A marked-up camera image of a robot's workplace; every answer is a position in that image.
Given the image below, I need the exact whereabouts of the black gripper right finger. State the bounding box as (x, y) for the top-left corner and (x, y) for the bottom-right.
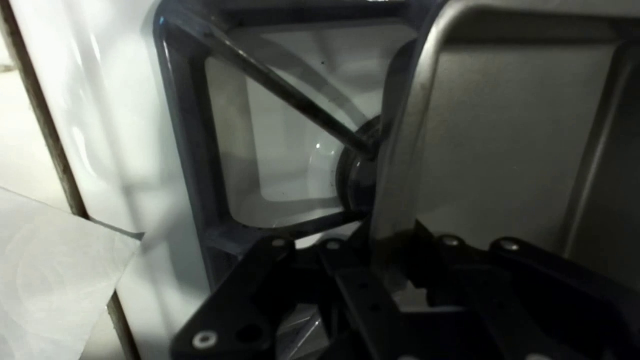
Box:
(412, 224), (640, 360)

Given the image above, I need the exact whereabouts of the black stove grate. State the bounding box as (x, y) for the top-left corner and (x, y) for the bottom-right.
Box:
(154, 0), (435, 287)

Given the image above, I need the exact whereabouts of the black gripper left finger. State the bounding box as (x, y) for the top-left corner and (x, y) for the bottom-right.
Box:
(171, 234), (427, 360)

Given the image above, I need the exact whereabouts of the white gas stove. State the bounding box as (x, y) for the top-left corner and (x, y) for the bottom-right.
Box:
(9, 0), (414, 360)

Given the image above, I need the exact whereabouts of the dark square baking dish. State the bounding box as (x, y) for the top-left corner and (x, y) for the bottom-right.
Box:
(372, 0), (640, 278)

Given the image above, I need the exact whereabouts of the white paper sheet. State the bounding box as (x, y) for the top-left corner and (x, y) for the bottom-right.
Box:
(0, 191), (139, 360)

